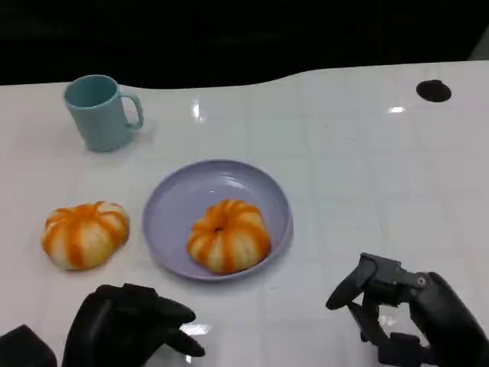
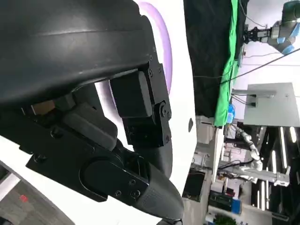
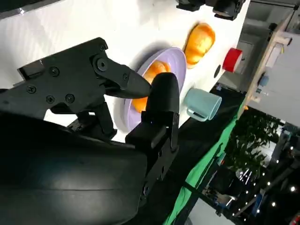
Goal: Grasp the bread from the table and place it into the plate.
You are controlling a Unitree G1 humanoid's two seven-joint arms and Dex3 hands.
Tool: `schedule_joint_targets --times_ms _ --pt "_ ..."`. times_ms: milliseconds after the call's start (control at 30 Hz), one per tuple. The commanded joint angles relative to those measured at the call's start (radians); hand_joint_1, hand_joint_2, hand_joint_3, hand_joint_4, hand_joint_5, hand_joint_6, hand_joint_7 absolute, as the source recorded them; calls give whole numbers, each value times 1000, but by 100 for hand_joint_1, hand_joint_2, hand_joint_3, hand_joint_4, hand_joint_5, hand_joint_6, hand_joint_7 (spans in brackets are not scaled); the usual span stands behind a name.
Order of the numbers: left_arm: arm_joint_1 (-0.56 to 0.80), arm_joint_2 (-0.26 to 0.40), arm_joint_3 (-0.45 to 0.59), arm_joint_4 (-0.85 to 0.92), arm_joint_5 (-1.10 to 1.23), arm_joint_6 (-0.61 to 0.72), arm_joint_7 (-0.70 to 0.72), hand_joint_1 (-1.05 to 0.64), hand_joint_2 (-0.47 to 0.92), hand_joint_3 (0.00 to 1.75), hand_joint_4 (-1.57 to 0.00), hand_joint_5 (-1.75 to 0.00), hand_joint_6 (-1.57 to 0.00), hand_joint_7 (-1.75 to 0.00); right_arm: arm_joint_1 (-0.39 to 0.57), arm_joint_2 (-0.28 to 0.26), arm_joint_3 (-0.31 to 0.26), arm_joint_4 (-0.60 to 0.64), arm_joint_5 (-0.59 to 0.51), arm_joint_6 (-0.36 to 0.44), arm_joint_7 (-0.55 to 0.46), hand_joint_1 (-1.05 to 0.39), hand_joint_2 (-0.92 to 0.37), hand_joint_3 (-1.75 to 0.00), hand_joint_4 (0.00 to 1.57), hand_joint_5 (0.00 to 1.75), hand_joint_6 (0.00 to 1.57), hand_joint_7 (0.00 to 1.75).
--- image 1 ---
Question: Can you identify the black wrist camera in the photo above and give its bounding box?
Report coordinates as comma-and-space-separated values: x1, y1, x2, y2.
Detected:
0, 323, 58, 367
377, 332, 440, 367

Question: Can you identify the pale green mug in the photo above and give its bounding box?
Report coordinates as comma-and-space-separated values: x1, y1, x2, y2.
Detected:
63, 74, 145, 153

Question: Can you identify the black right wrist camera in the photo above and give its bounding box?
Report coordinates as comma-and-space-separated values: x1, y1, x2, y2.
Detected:
377, 332, 440, 367

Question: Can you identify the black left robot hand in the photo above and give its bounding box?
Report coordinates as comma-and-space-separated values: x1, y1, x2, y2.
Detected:
60, 282, 207, 367

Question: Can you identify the black round cable grommet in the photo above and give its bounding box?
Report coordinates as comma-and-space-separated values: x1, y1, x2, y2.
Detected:
415, 79, 452, 103

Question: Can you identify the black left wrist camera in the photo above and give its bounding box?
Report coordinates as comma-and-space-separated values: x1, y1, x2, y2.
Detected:
0, 323, 58, 367

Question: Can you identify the orange white toy bread roll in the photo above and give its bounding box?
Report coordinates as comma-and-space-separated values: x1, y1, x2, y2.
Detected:
40, 200, 130, 271
186, 198, 272, 275

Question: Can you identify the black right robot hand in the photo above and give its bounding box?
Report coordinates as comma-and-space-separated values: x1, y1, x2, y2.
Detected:
325, 252, 489, 367

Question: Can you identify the lilac plate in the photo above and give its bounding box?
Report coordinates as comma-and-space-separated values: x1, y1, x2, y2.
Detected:
142, 158, 295, 283

